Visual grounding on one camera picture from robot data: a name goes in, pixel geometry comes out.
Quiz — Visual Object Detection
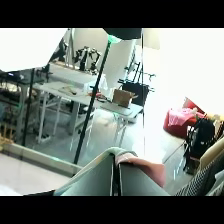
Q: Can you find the white table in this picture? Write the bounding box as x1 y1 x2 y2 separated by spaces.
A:
32 80 144 145

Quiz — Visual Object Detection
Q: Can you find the checked garment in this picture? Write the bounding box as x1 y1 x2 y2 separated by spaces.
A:
174 156 224 197

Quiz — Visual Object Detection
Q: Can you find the red bag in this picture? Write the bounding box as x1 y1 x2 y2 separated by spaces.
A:
162 97 206 140

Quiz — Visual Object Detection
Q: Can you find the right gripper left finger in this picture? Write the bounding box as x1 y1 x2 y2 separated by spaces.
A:
55 151 115 197

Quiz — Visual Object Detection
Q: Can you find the cream garment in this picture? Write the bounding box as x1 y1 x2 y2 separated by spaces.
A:
199 135 224 172

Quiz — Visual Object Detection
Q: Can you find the black lamp stand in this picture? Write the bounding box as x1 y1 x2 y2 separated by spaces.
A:
72 27 143 166

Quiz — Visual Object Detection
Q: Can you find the cardboard box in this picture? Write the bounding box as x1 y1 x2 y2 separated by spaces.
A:
112 88 138 109

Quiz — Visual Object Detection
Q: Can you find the pink garment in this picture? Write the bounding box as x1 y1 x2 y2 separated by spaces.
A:
115 152 167 189

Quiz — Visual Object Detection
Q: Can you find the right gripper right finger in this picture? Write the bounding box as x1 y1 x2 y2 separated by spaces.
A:
119 162 171 197

